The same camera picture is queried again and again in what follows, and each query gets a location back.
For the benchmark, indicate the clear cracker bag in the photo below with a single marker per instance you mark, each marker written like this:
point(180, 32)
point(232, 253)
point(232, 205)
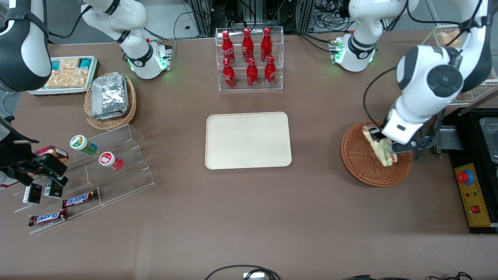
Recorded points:
point(68, 79)
point(69, 63)

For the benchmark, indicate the red emergency stop button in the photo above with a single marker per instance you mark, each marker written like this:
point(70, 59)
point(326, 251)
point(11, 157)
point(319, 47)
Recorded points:
point(465, 177)

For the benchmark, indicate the black box yellow panel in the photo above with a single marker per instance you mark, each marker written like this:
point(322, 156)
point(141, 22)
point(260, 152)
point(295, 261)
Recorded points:
point(472, 194)

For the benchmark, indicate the triangular sandwich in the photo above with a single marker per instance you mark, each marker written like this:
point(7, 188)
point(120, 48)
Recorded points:
point(385, 157)

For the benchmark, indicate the red lid snack cup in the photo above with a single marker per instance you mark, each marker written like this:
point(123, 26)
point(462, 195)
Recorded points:
point(109, 160)

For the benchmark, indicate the teal snack packet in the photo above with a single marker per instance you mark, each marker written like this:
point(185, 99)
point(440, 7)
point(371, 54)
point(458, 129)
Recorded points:
point(85, 62)
point(55, 64)

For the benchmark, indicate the red cola bottle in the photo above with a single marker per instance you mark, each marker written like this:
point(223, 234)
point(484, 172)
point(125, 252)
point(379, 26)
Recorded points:
point(229, 76)
point(228, 48)
point(252, 74)
point(270, 73)
point(266, 44)
point(247, 46)

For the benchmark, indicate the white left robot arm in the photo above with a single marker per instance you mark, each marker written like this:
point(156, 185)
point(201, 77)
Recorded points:
point(428, 77)

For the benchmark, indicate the small grey plug box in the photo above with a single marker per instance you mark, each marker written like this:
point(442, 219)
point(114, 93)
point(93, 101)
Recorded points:
point(254, 276)

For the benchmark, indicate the silver foil packages stack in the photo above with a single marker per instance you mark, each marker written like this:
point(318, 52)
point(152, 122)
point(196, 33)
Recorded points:
point(109, 96)

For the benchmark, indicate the grey metal bracket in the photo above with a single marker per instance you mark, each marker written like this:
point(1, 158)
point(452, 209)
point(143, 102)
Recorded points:
point(449, 140)

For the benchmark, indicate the clear acrylic stepped display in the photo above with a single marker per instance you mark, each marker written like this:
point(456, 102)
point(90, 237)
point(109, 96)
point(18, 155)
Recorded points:
point(124, 182)

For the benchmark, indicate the green lid snack cup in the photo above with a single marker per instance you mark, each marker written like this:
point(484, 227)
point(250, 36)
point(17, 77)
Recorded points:
point(81, 144)

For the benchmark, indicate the light wicker basket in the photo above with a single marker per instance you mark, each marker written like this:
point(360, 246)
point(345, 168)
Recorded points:
point(113, 123)

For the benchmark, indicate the small black box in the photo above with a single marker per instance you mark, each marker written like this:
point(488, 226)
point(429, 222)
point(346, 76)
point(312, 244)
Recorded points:
point(53, 189)
point(32, 193)

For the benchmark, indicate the clear acrylic bottle rack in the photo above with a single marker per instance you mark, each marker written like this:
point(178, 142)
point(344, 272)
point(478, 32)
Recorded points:
point(278, 58)

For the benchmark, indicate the round brown wicker basket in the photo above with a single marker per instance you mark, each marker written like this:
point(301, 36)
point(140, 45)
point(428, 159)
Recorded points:
point(362, 167)

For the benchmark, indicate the white snack tray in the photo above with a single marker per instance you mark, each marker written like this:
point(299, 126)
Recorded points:
point(58, 91)

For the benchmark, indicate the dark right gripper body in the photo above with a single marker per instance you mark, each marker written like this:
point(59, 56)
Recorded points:
point(14, 154)

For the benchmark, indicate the clear wrapped bread packet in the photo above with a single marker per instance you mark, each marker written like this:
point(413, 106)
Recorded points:
point(449, 39)

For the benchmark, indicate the dark red snack box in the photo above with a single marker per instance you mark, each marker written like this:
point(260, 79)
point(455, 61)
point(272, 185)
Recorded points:
point(54, 151)

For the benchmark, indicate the Snickers chocolate bar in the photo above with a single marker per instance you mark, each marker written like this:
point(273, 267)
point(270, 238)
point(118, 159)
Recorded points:
point(79, 198)
point(47, 218)

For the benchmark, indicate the beige rectangular tray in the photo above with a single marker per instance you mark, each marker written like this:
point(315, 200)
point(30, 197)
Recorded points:
point(248, 140)

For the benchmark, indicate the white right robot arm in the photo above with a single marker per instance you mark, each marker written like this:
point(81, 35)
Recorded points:
point(23, 46)

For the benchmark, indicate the aluminium frame post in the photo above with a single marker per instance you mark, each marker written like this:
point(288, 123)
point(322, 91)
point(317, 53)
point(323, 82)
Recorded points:
point(305, 15)
point(204, 15)

